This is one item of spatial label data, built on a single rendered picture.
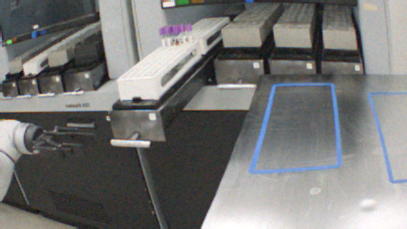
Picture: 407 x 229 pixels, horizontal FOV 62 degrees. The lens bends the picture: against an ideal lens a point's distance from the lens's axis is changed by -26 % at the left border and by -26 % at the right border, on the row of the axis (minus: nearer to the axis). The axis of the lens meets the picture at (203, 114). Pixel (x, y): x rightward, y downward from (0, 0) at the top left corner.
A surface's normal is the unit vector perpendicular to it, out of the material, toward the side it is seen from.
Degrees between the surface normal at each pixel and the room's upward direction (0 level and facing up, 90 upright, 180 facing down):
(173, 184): 90
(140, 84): 90
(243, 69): 90
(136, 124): 90
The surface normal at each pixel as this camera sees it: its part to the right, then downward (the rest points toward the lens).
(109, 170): -0.32, 0.42
